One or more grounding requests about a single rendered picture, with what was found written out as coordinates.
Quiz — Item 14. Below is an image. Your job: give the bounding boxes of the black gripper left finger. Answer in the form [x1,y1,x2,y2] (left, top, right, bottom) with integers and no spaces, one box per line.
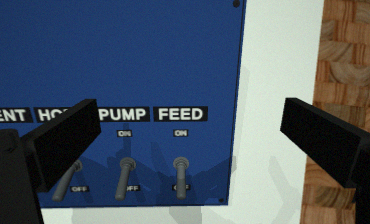
[0,99,101,224]

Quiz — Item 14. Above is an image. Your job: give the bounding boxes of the blue switch panel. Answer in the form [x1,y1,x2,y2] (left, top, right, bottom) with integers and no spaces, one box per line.
[0,0,247,209]

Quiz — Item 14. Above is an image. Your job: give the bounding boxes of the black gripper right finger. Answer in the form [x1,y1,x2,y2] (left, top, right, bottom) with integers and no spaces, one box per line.
[280,97,370,224]

